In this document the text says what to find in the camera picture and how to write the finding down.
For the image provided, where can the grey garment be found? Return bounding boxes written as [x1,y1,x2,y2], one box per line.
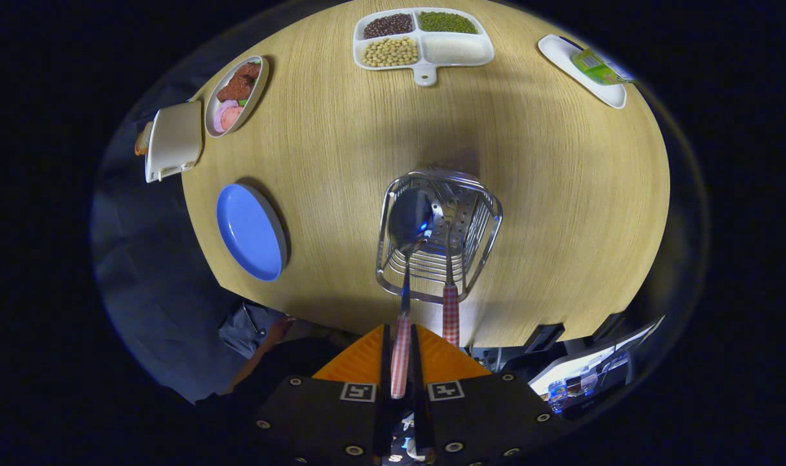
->
[218,301,290,360]

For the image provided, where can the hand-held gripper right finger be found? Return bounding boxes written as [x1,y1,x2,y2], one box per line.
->
[409,324,565,466]

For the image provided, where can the metal wire cutlery basket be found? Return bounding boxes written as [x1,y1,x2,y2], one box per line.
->
[375,167,504,305]

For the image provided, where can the green drink can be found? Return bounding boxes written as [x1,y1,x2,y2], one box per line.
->
[571,47,636,86]

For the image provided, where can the white toaster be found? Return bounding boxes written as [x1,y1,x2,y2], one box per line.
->
[144,100,204,184]

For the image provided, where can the white rectangular plate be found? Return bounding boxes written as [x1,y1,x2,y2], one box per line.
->
[538,34,628,109]

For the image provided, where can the oval plate of meat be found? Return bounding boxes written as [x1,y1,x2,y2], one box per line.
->
[204,55,270,139]

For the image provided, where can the fork with red checked handle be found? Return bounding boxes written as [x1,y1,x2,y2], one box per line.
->
[441,239,461,348]

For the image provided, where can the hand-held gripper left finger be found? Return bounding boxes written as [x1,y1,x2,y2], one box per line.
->
[254,324,393,466]

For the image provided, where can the white divided tray of beans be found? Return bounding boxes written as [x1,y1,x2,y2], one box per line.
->
[353,7,496,87]

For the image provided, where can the blue round plate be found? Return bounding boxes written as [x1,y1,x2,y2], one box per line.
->
[215,183,289,282]

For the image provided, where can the spoon with red checked handle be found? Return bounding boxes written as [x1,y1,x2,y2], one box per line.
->
[388,188,436,400]

